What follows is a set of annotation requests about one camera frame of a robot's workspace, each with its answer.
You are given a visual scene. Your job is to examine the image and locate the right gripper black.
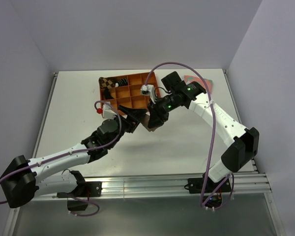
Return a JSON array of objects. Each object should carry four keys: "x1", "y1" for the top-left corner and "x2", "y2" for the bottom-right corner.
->
[{"x1": 147, "y1": 92, "x2": 179, "y2": 128}]

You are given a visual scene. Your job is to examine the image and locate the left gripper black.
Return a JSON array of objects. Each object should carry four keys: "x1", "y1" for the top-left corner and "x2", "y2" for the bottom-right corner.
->
[{"x1": 108, "y1": 105, "x2": 147, "y2": 148}]

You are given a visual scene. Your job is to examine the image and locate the brown sock striped cuff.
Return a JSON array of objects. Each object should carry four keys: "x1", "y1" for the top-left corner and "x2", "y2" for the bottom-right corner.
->
[{"x1": 140, "y1": 114, "x2": 160, "y2": 132}]

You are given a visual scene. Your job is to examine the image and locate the black white striped sock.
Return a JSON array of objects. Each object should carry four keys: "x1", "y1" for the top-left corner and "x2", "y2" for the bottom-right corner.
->
[{"x1": 115, "y1": 78, "x2": 128, "y2": 88}]

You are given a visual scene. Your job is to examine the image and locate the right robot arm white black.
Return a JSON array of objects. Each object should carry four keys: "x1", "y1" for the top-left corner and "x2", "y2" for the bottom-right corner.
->
[{"x1": 141, "y1": 71, "x2": 260, "y2": 192}]

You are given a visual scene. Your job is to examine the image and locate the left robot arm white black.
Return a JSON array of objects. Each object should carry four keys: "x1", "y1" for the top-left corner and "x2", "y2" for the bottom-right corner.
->
[{"x1": 0, "y1": 105, "x2": 147, "y2": 208}]

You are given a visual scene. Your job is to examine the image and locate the orange compartment tray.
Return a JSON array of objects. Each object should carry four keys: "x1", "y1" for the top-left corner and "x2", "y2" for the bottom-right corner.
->
[{"x1": 100, "y1": 72, "x2": 149, "y2": 109}]

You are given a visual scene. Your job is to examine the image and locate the pink green dotted sock pair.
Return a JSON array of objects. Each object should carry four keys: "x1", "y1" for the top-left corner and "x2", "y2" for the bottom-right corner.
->
[{"x1": 183, "y1": 75, "x2": 213, "y2": 93}]

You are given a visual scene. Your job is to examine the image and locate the checkered brown rolled sock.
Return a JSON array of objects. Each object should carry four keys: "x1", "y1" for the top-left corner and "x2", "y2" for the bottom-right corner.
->
[{"x1": 98, "y1": 77, "x2": 118, "y2": 100}]

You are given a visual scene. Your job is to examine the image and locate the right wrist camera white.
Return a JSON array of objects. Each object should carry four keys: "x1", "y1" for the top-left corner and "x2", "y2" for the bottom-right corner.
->
[{"x1": 140, "y1": 84, "x2": 158, "y2": 104}]

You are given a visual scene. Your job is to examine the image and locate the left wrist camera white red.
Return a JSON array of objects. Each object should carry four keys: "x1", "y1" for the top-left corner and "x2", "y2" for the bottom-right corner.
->
[{"x1": 94, "y1": 101, "x2": 116, "y2": 119}]

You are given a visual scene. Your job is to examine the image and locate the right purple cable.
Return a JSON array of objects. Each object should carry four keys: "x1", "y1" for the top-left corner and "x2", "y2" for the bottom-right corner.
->
[{"x1": 145, "y1": 61, "x2": 235, "y2": 211}]

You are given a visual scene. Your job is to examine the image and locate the purple cable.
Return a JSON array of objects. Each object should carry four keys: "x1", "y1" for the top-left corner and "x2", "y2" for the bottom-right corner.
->
[
  {"x1": 0, "y1": 100, "x2": 125, "y2": 217},
  {"x1": 145, "y1": 61, "x2": 235, "y2": 211}
]

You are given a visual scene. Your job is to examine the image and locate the aluminium rail frame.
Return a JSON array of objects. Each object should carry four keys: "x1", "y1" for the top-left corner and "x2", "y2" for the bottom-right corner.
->
[{"x1": 34, "y1": 172, "x2": 272, "y2": 201}]

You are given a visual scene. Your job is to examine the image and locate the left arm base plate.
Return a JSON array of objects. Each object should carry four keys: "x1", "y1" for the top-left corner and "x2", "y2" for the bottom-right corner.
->
[{"x1": 57, "y1": 181, "x2": 102, "y2": 198}]

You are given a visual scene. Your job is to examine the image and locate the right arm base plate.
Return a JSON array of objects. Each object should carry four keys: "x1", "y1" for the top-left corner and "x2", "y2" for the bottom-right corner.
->
[{"x1": 184, "y1": 176, "x2": 231, "y2": 194}]

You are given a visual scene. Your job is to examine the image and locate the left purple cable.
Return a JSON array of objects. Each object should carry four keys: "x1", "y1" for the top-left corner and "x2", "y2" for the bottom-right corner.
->
[{"x1": 0, "y1": 100, "x2": 125, "y2": 217}]

